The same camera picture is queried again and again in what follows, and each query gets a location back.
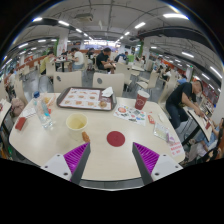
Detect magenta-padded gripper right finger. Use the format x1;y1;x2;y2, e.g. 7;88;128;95
132;142;184;186

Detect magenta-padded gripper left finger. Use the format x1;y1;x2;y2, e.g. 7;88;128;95
40;142;92;185

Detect clear water bottle blue cap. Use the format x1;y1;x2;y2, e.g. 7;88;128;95
32;91;54;130

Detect clear plastic packet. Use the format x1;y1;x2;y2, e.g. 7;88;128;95
153;122;172;143

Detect pink plastic packet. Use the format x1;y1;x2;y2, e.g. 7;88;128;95
166;133;177;145

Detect cream paper cup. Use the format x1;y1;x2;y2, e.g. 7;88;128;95
65;113;89;141

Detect flat round red coaster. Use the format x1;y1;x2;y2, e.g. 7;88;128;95
106;130;126;148

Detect small red sauce packet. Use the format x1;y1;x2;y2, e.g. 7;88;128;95
146;114;156;125

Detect small white wrapper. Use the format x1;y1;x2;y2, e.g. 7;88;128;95
157;112;167;123

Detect colourful sticker sheet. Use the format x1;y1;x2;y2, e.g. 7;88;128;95
113;104;148;127

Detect red paper cup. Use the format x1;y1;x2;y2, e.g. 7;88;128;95
134;89;151;111

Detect dark brown food tray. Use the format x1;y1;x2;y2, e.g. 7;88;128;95
56;86;117;112

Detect dark-edged beige table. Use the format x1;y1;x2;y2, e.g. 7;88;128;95
0;99;13;129
182;106;214;143

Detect white card red print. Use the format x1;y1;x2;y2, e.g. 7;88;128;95
21;106;37;118

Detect small red box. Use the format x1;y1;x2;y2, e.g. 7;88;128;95
14;116;28;132

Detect person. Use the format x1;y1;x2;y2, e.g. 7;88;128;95
69;47;85;71
39;50;56;75
196;118;224;161
165;79;205;129
95;47;116;73
7;68;17;98

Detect white crumpled napkin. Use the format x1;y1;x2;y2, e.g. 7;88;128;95
100;86;115;98

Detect beige chair with oval hole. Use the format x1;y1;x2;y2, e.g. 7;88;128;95
53;70;83;94
92;72;126;98

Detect pink backpack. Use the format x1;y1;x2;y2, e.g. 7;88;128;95
10;97;26;117

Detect beige cafeteria chairs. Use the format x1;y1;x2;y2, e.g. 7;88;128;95
0;59;179;108

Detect ceiling air conditioner unit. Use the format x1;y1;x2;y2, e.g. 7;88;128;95
73;12;94;23

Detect ceiling strip lights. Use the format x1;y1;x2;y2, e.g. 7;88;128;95
3;12;223;91

